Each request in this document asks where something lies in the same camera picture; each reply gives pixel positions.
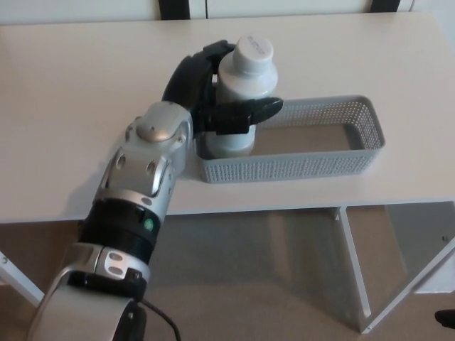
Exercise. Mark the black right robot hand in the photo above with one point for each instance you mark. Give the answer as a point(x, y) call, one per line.
point(447, 318)

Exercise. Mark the grey perforated plastic basket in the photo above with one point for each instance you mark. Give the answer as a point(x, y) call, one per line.
point(284, 166)

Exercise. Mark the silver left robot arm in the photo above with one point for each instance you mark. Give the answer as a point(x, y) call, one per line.
point(149, 152)

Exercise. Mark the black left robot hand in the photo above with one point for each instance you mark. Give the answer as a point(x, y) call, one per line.
point(188, 85)

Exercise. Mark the white desk leg frame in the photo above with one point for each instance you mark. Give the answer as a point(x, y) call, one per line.
point(355, 263)
point(21, 280)

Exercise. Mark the white plastic bottle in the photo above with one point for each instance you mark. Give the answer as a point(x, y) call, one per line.
point(249, 78)

